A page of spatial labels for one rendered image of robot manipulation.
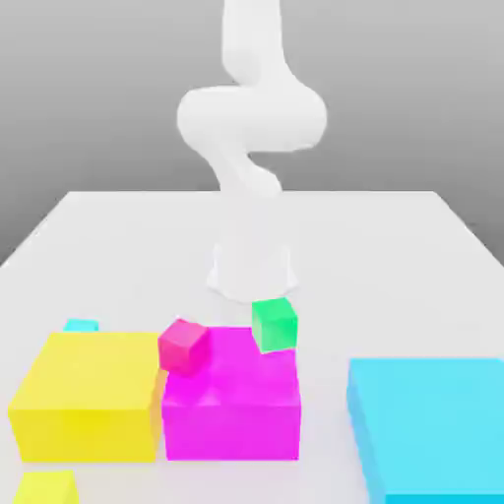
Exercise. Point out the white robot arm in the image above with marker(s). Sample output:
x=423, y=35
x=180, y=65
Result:
x=252, y=118

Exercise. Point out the small green cube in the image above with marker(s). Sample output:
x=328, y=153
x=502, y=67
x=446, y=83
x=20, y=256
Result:
x=275, y=327

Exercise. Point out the small red cube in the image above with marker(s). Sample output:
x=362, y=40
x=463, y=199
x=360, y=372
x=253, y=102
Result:
x=183, y=346

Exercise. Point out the small cyan cube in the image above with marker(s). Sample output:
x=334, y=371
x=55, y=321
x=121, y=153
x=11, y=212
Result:
x=80, y=325

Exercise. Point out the small yellow cube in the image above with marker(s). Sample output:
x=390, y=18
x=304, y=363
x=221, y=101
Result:
x=45, y=488

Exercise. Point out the large magenta box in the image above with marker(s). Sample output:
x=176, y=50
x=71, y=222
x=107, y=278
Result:
x=236, y=413

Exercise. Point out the large yellow box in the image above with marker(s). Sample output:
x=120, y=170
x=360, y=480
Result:
x=86, y=393

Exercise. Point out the large cyan box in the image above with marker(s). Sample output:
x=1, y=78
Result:
x=433, y=425

